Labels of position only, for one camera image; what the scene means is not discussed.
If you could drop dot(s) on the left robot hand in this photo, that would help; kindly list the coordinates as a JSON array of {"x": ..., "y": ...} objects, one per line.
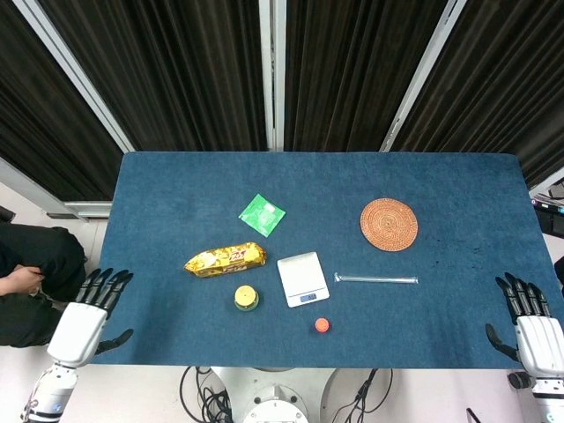
[{"x": 83, "y": 324}]

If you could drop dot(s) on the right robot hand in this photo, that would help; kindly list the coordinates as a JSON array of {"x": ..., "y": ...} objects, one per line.
[{"x": 535, "y": 335}]

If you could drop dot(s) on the green and yellow jar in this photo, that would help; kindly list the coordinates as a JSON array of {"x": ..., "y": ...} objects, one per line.
[{"x": 246, "y": 299}]

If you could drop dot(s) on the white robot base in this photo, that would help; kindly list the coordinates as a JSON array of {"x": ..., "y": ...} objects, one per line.
[{"x": 275, "y": 396}]

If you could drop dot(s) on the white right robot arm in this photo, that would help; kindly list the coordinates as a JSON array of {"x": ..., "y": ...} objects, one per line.
[{"x": 548, "y": 398}]

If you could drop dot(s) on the white digital scale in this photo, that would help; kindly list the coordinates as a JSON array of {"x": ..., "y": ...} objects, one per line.
[{"x": 303, "y": 279}]

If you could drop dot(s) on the person in black clothes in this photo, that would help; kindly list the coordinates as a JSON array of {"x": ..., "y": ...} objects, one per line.
[{"x": 35, "y": 282}]

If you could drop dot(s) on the golden snack packet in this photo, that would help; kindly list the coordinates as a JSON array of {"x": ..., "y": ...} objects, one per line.
[{"x": 225, "y": 260}]

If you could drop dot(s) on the clear glass tube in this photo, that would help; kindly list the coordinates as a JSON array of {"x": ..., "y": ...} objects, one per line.
[{"x": 376, "y": 279}]

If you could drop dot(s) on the round woven coaster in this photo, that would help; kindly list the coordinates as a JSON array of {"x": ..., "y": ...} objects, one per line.
[{"x": 388, "y": 224}]

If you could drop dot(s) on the green sachet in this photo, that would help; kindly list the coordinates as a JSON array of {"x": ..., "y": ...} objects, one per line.
[{"x": 262, "y": 214}]

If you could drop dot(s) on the orange bottle cap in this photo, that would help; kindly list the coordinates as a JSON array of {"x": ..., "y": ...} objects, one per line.
[{"x": 322, "y": 325}]

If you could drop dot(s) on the blue table mat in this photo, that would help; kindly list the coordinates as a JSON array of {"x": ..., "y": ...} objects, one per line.
[{"x": 317, "y": 176}]

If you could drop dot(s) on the dark curtain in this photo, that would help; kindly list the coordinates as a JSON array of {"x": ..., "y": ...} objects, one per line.
[{"x": 176, "y": 70}]

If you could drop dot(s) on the grey metal frame post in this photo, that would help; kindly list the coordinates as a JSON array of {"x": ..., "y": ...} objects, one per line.
[
  {"x": 420, "y": 75},
  {"x": 272, "y": 75},
  {"x": 72, "y": 72}
]

